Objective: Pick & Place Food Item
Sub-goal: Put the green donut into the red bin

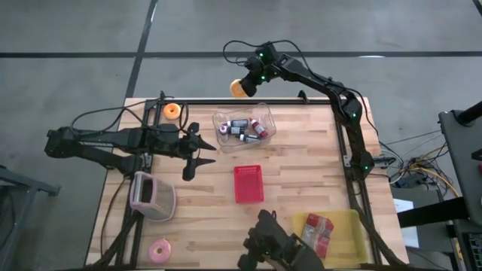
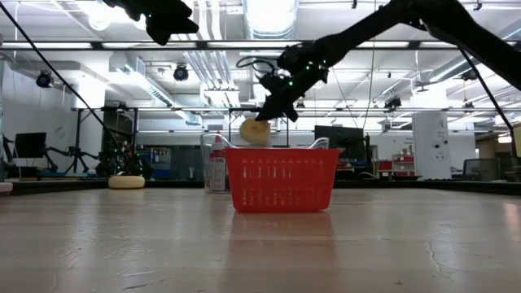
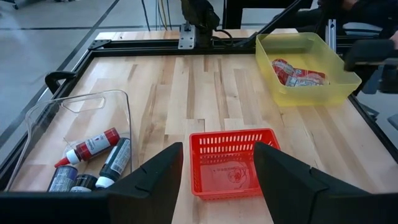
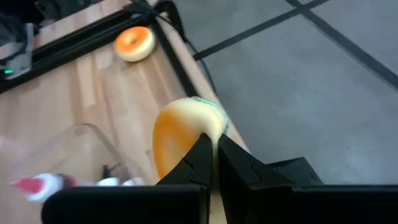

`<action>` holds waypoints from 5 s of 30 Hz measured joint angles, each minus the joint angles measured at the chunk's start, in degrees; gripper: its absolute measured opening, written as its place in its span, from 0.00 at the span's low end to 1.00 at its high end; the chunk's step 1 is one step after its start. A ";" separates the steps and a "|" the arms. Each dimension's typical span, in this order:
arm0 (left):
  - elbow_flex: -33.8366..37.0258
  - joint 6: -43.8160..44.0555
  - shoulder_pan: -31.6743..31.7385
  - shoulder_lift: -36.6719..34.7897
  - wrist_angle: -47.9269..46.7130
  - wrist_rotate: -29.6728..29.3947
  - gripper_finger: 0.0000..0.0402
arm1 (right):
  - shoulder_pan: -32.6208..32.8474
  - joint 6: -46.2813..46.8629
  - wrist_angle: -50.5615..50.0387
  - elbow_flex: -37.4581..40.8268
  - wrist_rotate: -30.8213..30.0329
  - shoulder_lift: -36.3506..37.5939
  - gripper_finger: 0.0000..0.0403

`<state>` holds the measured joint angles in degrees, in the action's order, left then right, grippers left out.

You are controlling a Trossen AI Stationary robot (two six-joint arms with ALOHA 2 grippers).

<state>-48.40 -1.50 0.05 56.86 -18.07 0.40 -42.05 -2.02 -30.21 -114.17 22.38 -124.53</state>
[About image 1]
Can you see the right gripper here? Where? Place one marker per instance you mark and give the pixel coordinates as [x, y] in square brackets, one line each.
[249, 86]

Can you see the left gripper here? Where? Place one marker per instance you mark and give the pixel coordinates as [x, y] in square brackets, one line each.
[188, 147]

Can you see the orange donut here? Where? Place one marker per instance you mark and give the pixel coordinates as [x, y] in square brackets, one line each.
[234, 88]
[167, 111]

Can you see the red food colouring bottle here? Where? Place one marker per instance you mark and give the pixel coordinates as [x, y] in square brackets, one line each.
[259, 128]
[223, 129]

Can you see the dark food colouring bottle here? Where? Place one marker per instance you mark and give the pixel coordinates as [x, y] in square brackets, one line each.
[236, 130]
[250, 138]

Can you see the pink donut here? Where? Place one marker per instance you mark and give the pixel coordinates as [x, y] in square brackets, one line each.
[155, 251]

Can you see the red snack package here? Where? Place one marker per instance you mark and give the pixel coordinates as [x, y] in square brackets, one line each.
[318, 235]

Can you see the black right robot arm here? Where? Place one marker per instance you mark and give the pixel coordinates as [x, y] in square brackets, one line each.
[320, 81]

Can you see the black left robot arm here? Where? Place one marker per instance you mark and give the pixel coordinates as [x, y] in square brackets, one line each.
[113, 137]

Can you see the clear plastic bin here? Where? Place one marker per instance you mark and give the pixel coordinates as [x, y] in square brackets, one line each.
[267, 113]

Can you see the red plastic basket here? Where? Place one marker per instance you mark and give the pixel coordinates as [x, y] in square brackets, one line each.
[248, 184]

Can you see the pink and white basket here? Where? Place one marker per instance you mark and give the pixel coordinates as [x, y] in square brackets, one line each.
[152, 195]

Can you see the black bulky object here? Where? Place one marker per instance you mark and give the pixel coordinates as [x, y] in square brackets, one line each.
[278, 241]

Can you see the yellow plastic tray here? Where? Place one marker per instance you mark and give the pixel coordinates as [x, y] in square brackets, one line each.
[346, 233]

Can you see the grey metal stand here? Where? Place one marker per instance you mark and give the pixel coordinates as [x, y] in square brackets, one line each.
[22, 184]

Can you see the white paper sheet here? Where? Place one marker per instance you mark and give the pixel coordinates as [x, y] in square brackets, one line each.
[406, 222]

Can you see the black flat bar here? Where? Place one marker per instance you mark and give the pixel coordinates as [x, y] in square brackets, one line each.
[433, 212]

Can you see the grey equipment cabinet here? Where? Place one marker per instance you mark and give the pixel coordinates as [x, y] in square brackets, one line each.
[461, 158]

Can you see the black equipment cart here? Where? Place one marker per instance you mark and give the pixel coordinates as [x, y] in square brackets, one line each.
[468, 244]

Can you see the black frame clamp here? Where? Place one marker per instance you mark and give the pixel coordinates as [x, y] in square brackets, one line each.
[162, 95]
[302, 96]

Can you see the black aluminium table frame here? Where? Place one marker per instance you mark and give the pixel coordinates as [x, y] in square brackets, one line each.
[301, 101]

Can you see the grey metal mounting bracket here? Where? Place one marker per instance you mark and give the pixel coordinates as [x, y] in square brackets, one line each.
[147, 160]
[347, 160]

